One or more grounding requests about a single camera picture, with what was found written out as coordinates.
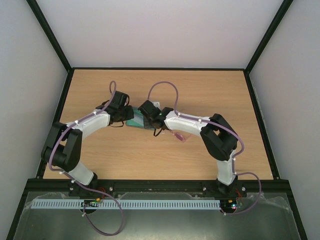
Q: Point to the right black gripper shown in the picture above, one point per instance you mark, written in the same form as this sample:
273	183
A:
151	121

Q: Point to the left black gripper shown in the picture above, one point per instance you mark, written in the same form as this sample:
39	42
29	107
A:
130	115

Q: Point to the grey glasses case green lining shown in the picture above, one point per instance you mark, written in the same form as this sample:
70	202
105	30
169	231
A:
137	120

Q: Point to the pink sunglasses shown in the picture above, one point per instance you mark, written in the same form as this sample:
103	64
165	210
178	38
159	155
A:
181	136

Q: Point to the light blue cleaning cloth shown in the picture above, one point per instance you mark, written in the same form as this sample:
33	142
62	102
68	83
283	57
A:
147	124

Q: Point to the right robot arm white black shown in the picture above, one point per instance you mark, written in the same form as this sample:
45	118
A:
219	138

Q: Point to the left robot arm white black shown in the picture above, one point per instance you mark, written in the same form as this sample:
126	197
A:
62	148

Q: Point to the left controller board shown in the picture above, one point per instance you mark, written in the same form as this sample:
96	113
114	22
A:
94	203

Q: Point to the controller board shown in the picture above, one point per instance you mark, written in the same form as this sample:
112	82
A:
231	204
94	203

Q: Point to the right controller board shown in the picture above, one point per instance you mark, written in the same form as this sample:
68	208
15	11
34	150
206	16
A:
231	204

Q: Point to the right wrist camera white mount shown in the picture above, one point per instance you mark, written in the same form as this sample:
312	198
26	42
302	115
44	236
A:
156	104

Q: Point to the black aluminium frame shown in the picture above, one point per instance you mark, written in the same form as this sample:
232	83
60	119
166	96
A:
275	185

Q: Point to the light blue slotted cable duct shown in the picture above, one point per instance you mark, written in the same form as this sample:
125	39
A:
129	204

